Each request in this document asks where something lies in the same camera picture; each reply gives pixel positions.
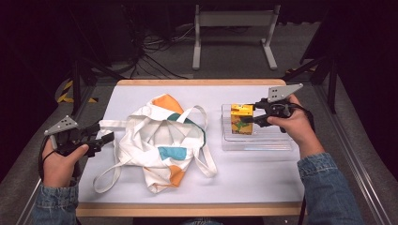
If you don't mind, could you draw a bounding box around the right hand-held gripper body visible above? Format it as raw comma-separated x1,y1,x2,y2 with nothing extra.
261,82,304,128

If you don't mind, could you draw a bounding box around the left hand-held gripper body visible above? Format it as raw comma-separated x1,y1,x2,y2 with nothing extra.
43,114,101,158

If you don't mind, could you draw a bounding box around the yellow patterned carton box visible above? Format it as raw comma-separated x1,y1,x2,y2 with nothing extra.
230,103,254,136

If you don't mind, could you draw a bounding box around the clear plastic tray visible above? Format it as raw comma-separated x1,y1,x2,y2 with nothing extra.
221,103,294,152

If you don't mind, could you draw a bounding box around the white green orange tote bag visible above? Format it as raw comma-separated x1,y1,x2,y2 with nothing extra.
92,93,218,194

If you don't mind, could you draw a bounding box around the person's right hand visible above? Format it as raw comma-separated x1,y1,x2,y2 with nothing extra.
267,94,326,159

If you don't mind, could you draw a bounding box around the person's left hand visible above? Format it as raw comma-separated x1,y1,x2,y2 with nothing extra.
41,139,90,188

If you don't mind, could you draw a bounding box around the yellow black hazard tape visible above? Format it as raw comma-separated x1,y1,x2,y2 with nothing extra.
55,80,99,104

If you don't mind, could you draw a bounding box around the black metal stand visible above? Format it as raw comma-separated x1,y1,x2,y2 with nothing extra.
70,55,126,117
281,52,340,115

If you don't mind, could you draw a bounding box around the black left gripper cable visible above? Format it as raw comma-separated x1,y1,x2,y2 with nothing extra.
38,136,59,182

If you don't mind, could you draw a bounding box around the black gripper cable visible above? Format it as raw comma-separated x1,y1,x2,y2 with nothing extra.
38,136,59,182
290,102,316,132

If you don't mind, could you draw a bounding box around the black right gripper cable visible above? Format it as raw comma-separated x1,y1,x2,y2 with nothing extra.
290,102,316,132

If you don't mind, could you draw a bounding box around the metal floor rail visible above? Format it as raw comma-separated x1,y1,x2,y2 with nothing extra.
314,83,393,225

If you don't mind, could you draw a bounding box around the white metal stand frame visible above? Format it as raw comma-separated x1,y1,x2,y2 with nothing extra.
191,4,281,71

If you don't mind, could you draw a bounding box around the bundle of floor cables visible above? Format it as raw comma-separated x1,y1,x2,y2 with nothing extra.
125,18,195,79

